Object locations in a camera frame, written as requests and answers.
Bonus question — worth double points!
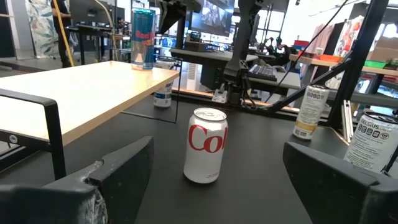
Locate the grey desk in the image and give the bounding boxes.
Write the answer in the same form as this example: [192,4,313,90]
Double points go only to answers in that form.
[248,70,302,96]
[169,47,259,63]

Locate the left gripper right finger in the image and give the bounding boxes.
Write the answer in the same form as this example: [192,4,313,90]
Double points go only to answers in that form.
[282,141,379,224]

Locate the wall monitor screen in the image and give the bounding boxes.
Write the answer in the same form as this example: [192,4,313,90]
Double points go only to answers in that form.
[191,0,236,37]

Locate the person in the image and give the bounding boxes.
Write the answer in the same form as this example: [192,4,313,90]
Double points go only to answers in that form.
[51,0,73,68]

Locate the leaf print panel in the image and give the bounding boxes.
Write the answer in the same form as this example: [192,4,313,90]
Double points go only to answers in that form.
[24,0,71,58]

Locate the cardboard box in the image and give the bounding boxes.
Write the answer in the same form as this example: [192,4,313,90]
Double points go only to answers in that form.
[368,35,398,63]

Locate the wooden shelf with black frame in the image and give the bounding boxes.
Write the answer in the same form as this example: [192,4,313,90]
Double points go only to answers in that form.
[0,57,183,181]

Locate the black frame strut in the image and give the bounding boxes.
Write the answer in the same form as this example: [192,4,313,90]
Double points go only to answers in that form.
[266,57,354,114]

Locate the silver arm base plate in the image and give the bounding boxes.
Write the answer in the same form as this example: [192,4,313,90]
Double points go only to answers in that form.
[211,89,228,104]

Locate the black keyboard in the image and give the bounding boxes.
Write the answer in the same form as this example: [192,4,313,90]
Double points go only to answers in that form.
[248,63,279,82]

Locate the Celsius Arctic Vibe can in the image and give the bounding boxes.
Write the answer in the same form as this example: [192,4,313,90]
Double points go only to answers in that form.
[343,111,398,174]
[152,60,177,109]

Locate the yellow hose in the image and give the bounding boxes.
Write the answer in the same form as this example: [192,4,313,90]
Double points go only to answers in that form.
[51,0,75,68]

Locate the wooden workbench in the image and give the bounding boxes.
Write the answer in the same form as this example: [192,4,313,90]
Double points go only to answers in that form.
[289,52,398,77]

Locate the blue silver Red Bull can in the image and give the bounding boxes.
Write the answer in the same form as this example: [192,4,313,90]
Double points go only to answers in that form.
[130,7,156,71]

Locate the black frame post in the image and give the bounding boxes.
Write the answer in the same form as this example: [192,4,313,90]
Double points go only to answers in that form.
[326,0,391,130]

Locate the Diet Coke can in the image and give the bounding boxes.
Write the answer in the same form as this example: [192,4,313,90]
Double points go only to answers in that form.
[183,107,229,184]

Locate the thin black cable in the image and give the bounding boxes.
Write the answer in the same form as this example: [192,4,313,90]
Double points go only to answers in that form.
[264,0,351,103]

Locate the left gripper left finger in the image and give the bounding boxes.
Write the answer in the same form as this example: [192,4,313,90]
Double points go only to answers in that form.
[85,136,155,224]

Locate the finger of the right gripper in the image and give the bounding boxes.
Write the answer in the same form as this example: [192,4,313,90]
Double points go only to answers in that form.
[158,7,187,35]

